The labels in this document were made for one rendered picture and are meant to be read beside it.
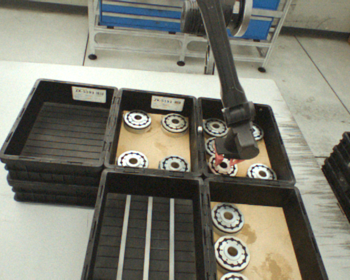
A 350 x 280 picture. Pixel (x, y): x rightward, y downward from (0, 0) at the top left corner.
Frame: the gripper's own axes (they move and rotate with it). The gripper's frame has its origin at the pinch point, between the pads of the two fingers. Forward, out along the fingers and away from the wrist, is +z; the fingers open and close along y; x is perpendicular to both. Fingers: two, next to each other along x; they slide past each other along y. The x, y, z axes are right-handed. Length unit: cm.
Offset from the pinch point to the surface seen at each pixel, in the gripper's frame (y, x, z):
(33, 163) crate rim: -59, -3, -1
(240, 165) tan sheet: 9.0, 3.9, 6.0
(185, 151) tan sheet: -10.2, 10.3, 7.0
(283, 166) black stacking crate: 20.0, -2.2, -2.3
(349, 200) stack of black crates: 89, 16, 49
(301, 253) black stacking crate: 16.8, -31.0, 0.5
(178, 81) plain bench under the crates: -2, 72, 23
